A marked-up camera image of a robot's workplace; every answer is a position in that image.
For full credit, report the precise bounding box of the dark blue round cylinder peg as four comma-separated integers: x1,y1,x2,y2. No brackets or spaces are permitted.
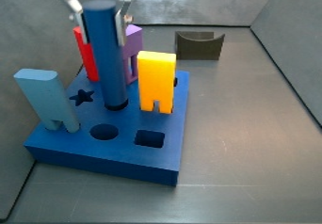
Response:
83,0,128,111

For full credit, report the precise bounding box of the blue shape sorter board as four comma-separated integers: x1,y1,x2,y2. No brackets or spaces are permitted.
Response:
24,71,188,185

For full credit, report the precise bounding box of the purple block peg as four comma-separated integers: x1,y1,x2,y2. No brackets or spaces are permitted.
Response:
122,24,143,85

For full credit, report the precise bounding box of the red block peg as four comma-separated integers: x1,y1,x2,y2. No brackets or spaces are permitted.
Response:
73,26,99,82

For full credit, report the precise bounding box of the yellow arch block peg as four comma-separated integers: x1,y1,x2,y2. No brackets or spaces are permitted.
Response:
138,51,176,114

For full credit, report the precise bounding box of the black curved cradle holder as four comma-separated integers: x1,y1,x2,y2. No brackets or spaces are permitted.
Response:
175,31,226,60

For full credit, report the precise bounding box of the light blue arch peg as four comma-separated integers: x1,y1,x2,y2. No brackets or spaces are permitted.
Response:
13,69,80,133

